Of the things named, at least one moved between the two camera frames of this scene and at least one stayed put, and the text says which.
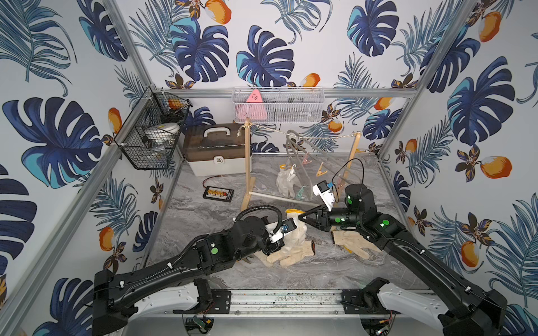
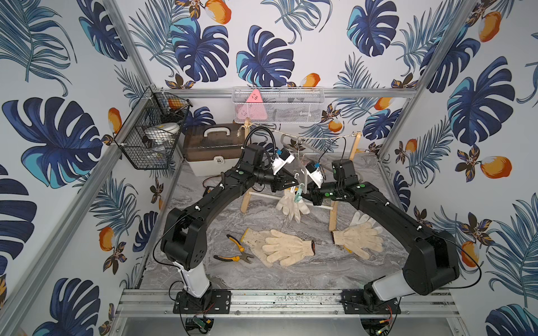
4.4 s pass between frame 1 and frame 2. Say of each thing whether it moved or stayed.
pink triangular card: stayed
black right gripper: moved
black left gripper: moved
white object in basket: stayed
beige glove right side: stayed
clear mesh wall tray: stayed
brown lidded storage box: stayed
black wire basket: stayed
